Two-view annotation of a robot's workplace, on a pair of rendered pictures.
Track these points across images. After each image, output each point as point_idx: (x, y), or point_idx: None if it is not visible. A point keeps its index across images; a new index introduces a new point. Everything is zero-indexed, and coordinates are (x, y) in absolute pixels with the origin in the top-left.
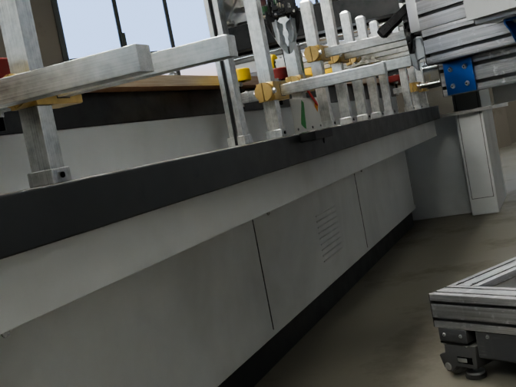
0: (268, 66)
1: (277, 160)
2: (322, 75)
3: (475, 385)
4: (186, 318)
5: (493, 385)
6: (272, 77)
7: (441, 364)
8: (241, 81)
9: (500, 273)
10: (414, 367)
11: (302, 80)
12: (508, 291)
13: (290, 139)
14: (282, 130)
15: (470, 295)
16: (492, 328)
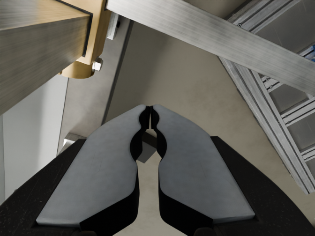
0: (66, 65)
1: (113, 91)
2: (227, 59)
3: (208, 52)
4: None
5: (215, 55)
6: (84, 33)
7: (206, 7)
8: None
9: (270, 18)
10: (191, 3)
11: (173, 37)
12: (246, 70)
13: (128, 34)
14: (114, 35)
15: (228, 62)
16: (226, 69)
